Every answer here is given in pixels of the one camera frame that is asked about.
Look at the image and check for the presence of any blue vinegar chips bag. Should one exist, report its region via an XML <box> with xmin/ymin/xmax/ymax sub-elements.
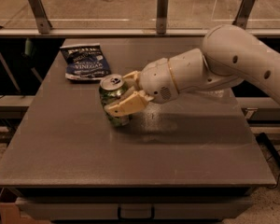
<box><xmin>60</xmin><ymin>43</ymin><xmax>111</xmax><ymax>81</ymax></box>

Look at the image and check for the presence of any left metal glass bracket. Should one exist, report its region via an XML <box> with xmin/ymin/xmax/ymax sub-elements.
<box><xmin>28</xmin><ymin>0</ymin><xmax>52</xmax><ymax>34</ymax></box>

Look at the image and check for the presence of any metal rail beam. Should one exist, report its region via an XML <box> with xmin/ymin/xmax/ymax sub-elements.
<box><xmin>0</xmin><ymin>27</ymin><xmax>280</xmax><ymax>38</ymax></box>

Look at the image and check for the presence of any cardboard box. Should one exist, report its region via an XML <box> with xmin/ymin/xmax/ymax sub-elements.
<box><xmin>0</xmin><ymin>189</ymin><xmax>51</xmax><ymax>224</ymax></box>

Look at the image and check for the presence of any green soda can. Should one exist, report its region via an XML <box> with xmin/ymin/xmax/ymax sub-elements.
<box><xmin>99</xmin><ymin>74</ymin><xmax>130</xmax><ymax>127</ymax></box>

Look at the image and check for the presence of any right metal glass bracket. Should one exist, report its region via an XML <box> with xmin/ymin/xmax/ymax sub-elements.
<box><xmin>232</xmin><ymin>0</ymin><xmax>256</xmax><ymax>29</ymax></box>

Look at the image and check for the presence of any clear plastic water bottle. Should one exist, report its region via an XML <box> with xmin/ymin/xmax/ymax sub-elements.
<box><xmin>197</xmin><ymin>90</ymin><xmax>224</xmax><ymax>98</ymax></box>

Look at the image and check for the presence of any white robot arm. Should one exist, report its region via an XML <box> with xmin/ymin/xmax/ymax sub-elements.
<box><xmin>104</xmin><ymin>25</ymin><xmax>280</xmax><ymax>117</ymax></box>

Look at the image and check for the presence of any black cable on floor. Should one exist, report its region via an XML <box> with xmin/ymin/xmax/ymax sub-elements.
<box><xmin>265</xmin><ymin>143</ymin><xmax>280</xmax><ymax>190</ymax></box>

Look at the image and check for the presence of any metal glass bracket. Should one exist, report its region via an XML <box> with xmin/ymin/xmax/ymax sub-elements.
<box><xmin>156</xmin><ymin>0</ymin><xmax>169</xmax><ymax>35</ymax></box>
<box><xmin>28</xmin><ymin>0</ymin><xmax>52</xmax><ymax>34</ymax></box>
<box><xmin>232</xmin><ymin>0</ymin><xmax>256</xmax><ymax>29</ymax></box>

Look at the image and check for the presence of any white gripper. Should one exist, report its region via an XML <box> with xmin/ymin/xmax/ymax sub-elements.
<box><xmin>105</xmin><ymin>58</ymin><xmax>178</xmax><ymax>117</ymax></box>

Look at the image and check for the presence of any middle metal glass bracket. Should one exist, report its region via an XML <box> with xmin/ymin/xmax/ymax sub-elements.
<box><xmin>156</xmin><ymin>0</ymin><xmax>169</xmax><ymax>35</ymax></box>

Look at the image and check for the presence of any grey drawer with handle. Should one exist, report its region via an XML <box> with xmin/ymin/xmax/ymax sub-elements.
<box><xmin>16</xmin><ymin>196</ymin><xmax>252</xmax><ymax>221</ymax></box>

